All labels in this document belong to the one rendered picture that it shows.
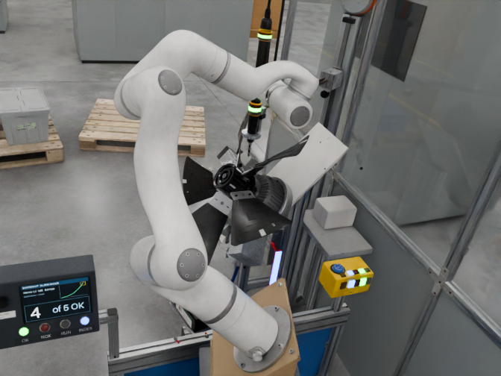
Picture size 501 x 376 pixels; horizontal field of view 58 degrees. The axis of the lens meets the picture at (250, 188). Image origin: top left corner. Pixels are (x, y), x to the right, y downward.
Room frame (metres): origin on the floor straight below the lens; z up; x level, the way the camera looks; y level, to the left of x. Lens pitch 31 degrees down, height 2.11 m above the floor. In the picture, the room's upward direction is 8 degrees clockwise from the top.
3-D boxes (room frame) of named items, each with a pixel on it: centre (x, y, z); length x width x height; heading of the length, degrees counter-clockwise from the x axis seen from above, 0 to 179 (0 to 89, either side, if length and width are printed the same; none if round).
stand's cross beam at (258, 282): (1.70, -0.12, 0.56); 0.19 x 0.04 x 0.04; 115
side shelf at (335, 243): (1.81, -0.43, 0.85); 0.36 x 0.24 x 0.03; 25
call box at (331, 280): (1.28, -0.39, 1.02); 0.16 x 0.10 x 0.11; 115
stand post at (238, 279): (1.65, -0.01, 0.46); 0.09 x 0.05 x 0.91; 25
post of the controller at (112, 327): (0.93, 0.36, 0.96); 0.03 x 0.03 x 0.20; 25
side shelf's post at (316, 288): (1.81, -0.43, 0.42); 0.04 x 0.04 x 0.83; 25
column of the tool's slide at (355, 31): (2.10, -0.34, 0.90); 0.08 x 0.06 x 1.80; 60
